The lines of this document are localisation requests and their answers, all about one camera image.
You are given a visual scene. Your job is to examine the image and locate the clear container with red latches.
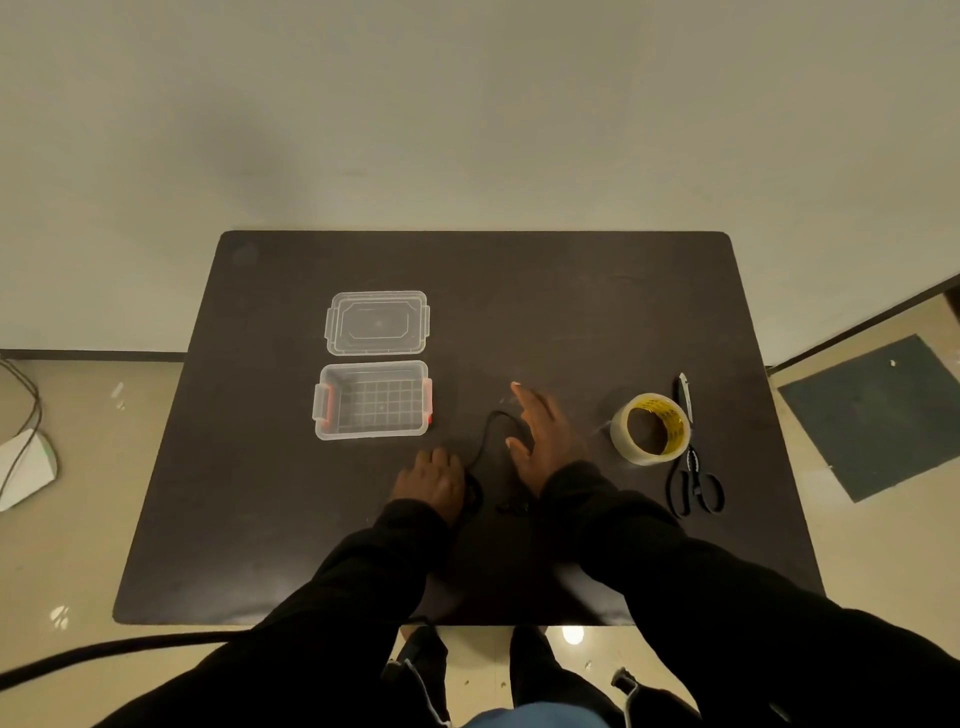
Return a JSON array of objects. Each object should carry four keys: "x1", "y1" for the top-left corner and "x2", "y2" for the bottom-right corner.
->
[{"x1": 312, "y1": 360, "x2": 435, "y2": 442}]

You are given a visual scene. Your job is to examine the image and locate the person's left forearm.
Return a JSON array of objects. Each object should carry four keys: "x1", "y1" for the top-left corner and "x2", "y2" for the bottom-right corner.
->
[{"x1": 93, "y1": 498, "x2": 460, "y2": 728}]

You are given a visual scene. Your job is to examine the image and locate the blue cloth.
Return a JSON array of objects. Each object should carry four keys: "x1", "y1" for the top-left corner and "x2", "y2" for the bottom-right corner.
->
[{"x1": 463, "y1": 702, "x2": 610, "y2": 728}]

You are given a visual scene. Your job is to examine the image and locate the person's right forearm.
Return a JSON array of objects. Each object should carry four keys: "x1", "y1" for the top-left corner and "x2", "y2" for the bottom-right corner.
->
[{"x1": 537, "y1": 460, "x2": 960, "y2": 728}]

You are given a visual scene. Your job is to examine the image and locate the white device on floor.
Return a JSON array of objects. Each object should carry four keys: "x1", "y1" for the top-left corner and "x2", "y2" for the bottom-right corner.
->
[{"x1": 0, "y1": 428, "x2": 60, "y2": 514}]

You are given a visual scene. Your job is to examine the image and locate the dark grey floor mat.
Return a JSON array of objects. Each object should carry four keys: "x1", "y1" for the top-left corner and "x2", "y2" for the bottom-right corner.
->
[{"x1": 777, "y1": 333, "x2": 960, "y2": 504}]

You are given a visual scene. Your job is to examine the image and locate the person's left hand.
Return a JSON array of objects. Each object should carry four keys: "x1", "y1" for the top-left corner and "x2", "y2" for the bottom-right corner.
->
[{"x1": 388, "y1": 447, "x2": 468, "y2": 527}]

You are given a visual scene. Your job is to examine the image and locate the thick black hose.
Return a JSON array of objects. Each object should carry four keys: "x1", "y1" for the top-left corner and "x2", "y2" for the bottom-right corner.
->
[{"x1": 0, "y1": 628, "x2": 260, "y2": 693}]

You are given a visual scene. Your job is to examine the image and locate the thin black cable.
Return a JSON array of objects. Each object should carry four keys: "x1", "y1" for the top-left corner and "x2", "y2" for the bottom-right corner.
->
[{"x1": 459, "y1": 409, "x2": 538, "y2": 520}]

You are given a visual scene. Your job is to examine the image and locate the clear plastic container lid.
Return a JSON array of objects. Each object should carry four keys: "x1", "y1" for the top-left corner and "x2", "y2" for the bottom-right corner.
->
[{"x1": 324, "y1": 290, "x2": 432, "y2": 357}]

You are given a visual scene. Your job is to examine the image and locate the person's left leg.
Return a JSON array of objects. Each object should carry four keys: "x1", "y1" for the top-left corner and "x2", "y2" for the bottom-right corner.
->
[{"x1": 381, "y1": 624, "x2": 453, "y2": 728}]

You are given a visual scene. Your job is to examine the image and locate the thin dark floor wires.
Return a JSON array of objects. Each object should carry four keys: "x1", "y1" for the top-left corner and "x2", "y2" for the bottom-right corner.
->
[{"x1": 0, "y1": 357, "x2": 43, "y2": 500}]

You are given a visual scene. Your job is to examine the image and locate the clear packing tape roll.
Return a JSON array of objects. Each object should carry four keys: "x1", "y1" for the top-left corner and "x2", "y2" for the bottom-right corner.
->
[{"x1": 609, "y1": 392, "x2": 693, "y2": 468}]

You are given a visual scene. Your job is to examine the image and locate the person's right hand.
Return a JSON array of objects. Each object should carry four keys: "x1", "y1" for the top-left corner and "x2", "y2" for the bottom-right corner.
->
[{"x1": 504, "y1": 381, "x2": 591, "y2": 501}]

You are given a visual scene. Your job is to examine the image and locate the black handled scissors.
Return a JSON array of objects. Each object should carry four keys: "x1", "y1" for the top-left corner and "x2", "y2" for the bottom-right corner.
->
[{"x1": 664, "y1": 372, "x2": 727, "y2": 520}]

